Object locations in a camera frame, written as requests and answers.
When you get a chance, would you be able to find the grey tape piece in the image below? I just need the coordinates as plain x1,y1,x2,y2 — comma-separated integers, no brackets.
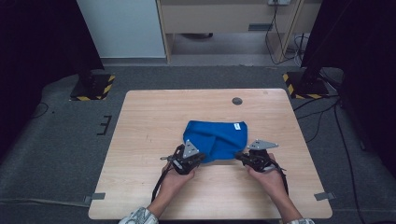
313,191,337,202
83,192,106,205

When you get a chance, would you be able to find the white panel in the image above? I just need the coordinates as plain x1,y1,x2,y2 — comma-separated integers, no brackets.
77,0,166,59

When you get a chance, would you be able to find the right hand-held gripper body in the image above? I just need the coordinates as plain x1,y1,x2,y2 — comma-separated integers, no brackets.
247,139,279,173

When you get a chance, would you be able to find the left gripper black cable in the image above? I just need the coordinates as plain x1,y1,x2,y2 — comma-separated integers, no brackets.
150,162,174,203

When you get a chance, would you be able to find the thin black floor cable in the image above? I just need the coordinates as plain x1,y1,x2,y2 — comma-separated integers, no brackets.
31,102,50,119

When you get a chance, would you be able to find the black curtain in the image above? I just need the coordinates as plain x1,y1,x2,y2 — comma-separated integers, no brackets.
300,0,396,171
0,0,106,160

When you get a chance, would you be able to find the blue cloth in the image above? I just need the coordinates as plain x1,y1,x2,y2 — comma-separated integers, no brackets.
182,119,249,164

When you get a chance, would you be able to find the wooden desk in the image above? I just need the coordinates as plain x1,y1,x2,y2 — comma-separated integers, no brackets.
155,0,323,64

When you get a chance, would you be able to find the person's right hand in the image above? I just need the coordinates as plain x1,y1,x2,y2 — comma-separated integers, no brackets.
245,153,289,200

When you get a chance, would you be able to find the person's left hand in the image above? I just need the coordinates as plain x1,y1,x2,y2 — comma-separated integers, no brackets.
161,163,196,200

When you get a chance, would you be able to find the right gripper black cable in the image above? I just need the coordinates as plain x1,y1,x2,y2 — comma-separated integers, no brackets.
264,157,290,197

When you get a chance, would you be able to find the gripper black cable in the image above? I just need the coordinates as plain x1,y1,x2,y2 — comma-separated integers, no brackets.
150,162,174,203
264,157,290,197

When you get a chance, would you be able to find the long black floor cable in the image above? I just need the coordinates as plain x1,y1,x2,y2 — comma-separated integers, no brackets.
332,101,362,224

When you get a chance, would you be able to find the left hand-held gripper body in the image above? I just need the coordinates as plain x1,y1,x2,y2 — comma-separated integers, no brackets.
160,139,200,175

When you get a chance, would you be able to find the striped black stand base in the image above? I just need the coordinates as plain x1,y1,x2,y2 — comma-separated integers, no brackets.
282,71,331,100
69,73,116,102

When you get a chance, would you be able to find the hanging black cable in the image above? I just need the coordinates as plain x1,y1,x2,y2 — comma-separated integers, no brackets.
264,3,301,66

